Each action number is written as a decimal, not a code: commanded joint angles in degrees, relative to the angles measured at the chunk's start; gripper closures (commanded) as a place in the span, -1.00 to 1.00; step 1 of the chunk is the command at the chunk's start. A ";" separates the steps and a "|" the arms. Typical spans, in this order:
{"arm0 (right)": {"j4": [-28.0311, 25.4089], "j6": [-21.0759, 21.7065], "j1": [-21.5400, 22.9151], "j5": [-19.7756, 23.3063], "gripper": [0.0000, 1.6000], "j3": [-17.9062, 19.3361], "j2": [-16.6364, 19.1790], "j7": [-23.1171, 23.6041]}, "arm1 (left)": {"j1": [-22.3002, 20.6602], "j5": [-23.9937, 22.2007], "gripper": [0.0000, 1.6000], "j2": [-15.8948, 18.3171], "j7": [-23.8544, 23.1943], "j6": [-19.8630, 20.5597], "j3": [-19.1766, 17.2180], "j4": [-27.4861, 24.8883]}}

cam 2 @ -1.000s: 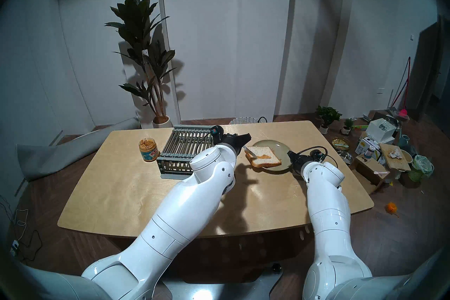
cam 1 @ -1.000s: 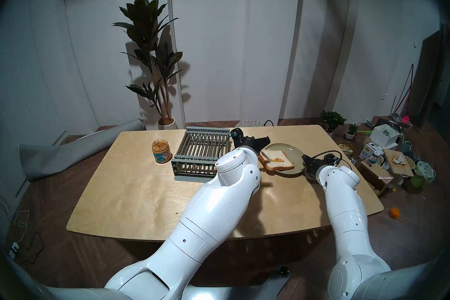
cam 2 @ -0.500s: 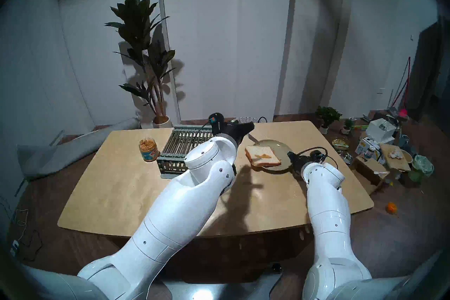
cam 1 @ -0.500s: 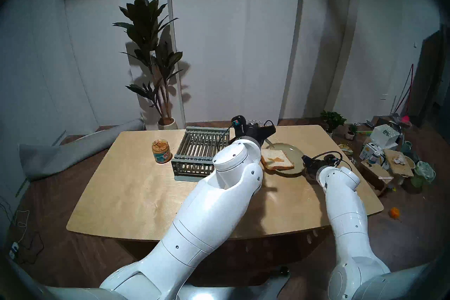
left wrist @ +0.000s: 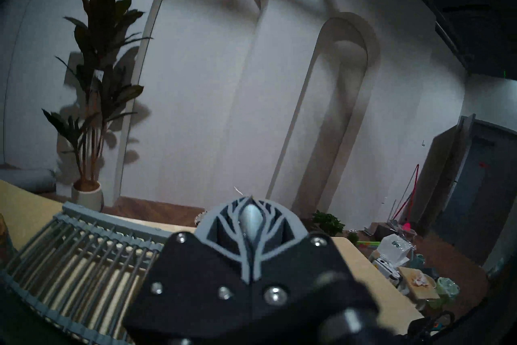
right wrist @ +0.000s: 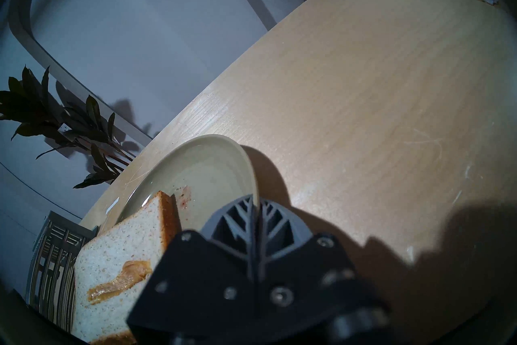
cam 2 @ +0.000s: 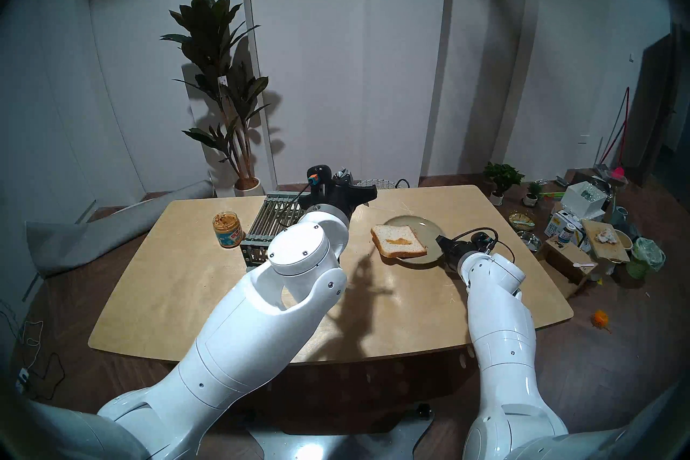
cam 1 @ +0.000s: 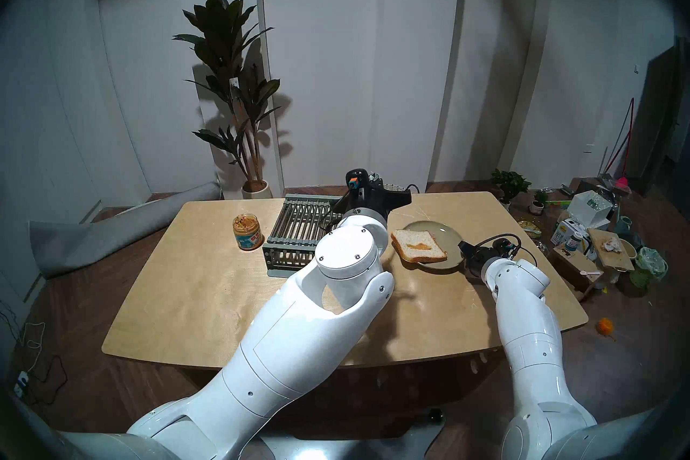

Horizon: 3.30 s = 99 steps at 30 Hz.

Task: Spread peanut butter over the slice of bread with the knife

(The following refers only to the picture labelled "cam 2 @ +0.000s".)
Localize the tall potted leafy plant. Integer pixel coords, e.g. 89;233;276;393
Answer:
161;0;270;196

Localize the white printed carton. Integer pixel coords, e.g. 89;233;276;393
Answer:
544;211;580;244

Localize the rolled grey mat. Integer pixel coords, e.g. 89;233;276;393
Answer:
24;179;213;279

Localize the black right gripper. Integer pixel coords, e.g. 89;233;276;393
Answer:
436;234;476;272

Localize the wooden cutting board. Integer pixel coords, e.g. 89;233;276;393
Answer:
581;219;630;263

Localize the brown cardboard box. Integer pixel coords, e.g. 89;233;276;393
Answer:
542;237;599;298

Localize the white cardboard box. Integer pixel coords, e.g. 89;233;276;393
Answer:
561;181;610;221

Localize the small bushy potted plant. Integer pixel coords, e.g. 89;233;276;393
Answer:
484;161;525;206

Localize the pale green ceramic plate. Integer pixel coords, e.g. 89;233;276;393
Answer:
383;215;448;267

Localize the open peanut butter jar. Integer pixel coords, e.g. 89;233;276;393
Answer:
212;211;244;249

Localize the white wicker basket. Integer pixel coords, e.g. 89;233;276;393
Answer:
356;179;411;191

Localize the green plastic bag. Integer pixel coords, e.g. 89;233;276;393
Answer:
625;238;665;279

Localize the white bread slice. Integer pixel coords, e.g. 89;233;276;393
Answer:
370;224;428;259

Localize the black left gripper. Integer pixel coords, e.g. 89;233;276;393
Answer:
299;178;378;220

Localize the grey metal dish rack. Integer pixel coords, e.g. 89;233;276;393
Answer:
240;191;312;271

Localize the red handled broom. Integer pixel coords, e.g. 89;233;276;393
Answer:
595;87;630;185

